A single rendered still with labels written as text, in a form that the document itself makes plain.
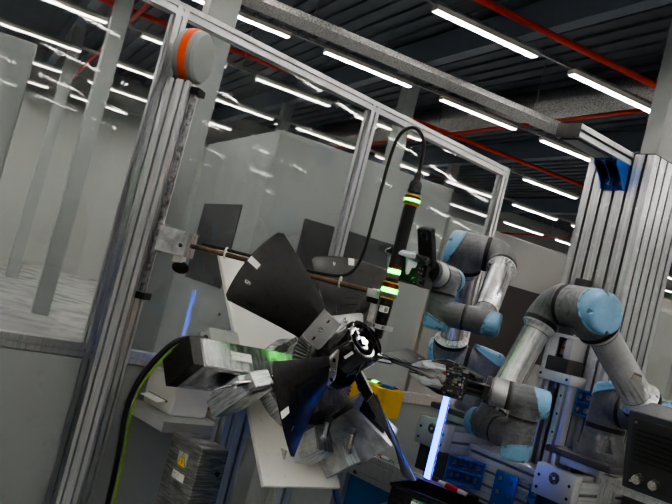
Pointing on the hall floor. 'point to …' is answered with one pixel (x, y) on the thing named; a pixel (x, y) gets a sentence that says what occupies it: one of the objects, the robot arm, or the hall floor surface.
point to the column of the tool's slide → (123, 307)
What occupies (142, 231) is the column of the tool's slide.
